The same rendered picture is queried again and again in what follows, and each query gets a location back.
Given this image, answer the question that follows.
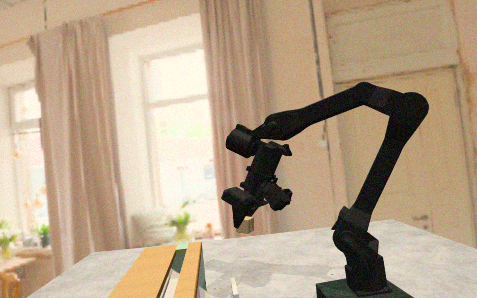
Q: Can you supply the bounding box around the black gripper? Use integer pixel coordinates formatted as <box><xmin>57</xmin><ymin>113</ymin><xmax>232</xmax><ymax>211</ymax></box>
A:
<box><xmin>221</xmin><ymin>163</ymin><xmax>276</xmax><ymax>228</ymax></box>

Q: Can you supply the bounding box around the tan block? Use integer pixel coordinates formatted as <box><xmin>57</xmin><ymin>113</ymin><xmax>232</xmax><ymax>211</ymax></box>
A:
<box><xmin>236</xmin><ymin>216</ymin><xmax>254</xmax><ymax>234</ymax></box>

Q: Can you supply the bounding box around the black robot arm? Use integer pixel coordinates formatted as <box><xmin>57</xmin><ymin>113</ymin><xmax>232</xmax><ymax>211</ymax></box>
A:
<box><xmin>226</xmin><ymin>82</ymin><xmax>429</xmax><ymax>297</ymax></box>

